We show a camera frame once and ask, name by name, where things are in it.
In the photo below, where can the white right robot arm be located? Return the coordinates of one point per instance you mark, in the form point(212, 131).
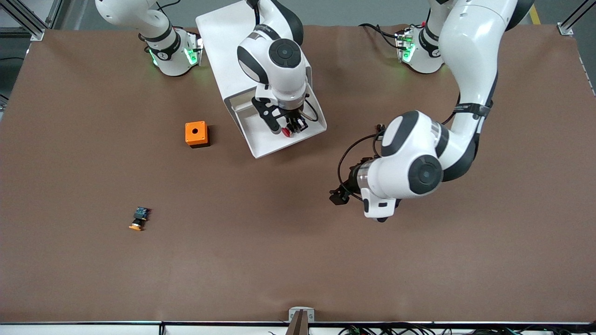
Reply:
point(274, 60)

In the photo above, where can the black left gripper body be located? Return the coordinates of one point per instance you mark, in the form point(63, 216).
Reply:
point(352, 181)

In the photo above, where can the red push button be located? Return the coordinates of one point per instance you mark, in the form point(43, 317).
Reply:
point(286, 132)

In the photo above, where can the white drawer cabinet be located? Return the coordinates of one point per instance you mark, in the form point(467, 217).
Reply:
point(219, 42)

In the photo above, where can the orange box with hole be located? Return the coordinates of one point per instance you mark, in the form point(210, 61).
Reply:
point(195, 132)

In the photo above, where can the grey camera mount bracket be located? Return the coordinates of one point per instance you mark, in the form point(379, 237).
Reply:
point(301, 318)

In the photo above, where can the aluminium frame post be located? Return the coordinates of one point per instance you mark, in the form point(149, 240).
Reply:
point(572, 21)
point(28, 18)

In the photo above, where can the white plastic drawer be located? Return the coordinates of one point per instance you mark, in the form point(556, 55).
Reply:
point(265, 142)

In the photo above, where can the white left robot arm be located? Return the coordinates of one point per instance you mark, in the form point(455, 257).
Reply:
point(470, 70)

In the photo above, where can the orange push button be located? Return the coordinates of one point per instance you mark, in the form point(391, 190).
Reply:
point(138, 218)

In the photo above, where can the aluminium table edge rail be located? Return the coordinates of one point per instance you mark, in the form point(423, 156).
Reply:
point(93, 324)

